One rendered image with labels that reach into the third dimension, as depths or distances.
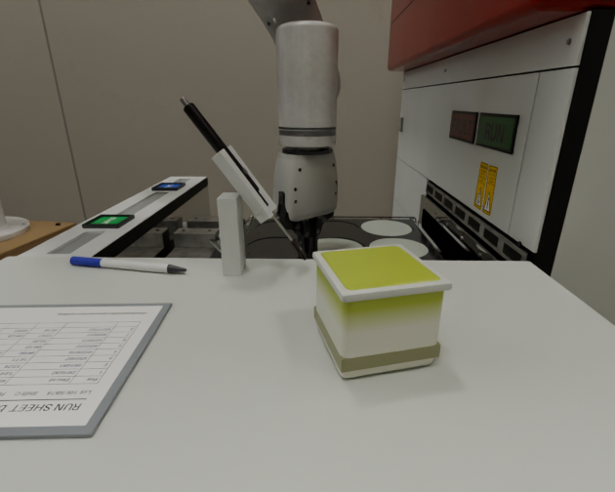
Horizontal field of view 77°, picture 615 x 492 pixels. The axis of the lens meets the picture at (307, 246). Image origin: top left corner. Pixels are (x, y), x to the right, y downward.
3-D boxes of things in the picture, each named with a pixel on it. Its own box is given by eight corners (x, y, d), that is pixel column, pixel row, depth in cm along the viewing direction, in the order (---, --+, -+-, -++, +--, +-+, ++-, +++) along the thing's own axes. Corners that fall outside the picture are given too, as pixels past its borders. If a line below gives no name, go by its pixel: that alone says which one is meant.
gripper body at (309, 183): (315, 138, 62) (314, 205, 66) (264, 143, 56) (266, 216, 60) (349, 142, 57) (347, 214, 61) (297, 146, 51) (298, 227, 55)
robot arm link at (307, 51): (287, 124, 61) (271, 128, 53) (285, 30, 56) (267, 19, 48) (340, 125, 60) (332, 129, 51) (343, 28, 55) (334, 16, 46)
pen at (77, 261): (187, 264, 42) (74, 254, 44) (183, 267, 41) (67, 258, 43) (188, 271, 42) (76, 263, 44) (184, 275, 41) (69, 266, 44)
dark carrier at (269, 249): (412, 222, 83) (412, 219, 83) (471, 298, 51) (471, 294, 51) (254, 221, 84) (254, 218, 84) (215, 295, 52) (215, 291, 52)
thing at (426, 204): (424, 232, 91) (428, 193, 87) (512, 343, 50) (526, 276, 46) (416, 232, 91) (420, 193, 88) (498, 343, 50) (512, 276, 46)
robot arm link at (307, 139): (311, 125, 62) (311, 143, 63) (266, 127, 56) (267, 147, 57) (349, 127, 56) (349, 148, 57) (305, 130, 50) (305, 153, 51)
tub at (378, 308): (393, 314, 34) (400, 241, 31) (440, 368, 27) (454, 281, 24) (311, 325, 32) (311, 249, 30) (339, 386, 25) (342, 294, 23)
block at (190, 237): (221, 241, 76) (219, 226, 75) (216, 247, 73) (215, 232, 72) (181, 241, 76) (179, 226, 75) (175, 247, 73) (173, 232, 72)
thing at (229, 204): (278, 263, 44) (275, 144, 40) (275, 277, 41) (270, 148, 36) (225, 263, 44) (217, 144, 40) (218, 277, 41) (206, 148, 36)
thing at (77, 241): (212, 228, 103) (207, 176, 98) (105, 356, 51) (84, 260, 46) (177, 227, 103) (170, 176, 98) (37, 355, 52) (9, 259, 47)
